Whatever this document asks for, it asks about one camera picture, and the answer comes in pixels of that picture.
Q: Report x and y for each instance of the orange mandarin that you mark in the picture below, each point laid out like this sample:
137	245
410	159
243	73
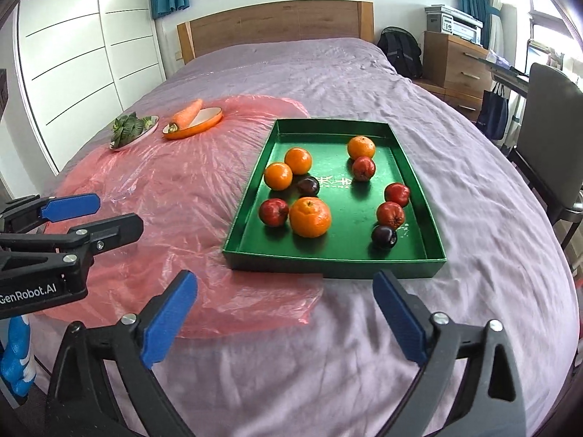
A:
361	148
278	176
310	216
298	160

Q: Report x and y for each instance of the white wardrobe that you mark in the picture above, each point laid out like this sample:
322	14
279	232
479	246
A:
82	54

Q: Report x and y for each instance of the dark purple plum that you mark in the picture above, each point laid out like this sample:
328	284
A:
384	236
308	186

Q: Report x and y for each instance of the blue and white object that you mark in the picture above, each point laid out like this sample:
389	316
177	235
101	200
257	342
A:
16	359

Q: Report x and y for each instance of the green rectangular tray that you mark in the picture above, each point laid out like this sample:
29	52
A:
337	239

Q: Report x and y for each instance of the grey office chair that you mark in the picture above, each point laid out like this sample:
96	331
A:
555	114

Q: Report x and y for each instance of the carrot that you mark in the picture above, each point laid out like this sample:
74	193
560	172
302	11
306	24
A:
186	116

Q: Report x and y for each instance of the black backpack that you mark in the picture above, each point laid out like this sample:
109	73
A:
401	52

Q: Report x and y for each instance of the wooden headboard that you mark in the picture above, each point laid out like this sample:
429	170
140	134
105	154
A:
273	22

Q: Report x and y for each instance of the white plate with green rim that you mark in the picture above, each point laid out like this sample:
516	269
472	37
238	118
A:
145	137

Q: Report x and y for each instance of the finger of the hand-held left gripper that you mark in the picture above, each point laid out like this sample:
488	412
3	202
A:
114	232
68	207

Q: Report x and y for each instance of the white printer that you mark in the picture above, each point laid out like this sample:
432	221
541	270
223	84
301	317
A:
455	25

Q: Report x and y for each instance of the dark shopping bag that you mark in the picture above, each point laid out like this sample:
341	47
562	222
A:
493	114

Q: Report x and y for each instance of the wooden dresser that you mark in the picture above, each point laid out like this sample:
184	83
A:
455	73

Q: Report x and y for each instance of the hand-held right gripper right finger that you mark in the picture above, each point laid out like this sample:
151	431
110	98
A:
401	318

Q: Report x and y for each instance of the orange plate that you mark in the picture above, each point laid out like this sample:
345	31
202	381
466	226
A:
205	125

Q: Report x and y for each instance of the small red apple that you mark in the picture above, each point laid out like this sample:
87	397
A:
390	215
364	169
397	194
273	212

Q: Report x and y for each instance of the pink plastic sheet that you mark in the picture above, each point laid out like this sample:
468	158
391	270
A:
182	200

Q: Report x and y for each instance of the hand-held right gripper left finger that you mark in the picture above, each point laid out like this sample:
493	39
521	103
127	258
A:
168	318

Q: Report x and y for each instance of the green bok choy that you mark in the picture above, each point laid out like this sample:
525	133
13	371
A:
127	129

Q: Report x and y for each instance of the glass desk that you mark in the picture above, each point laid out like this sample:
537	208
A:
505	70

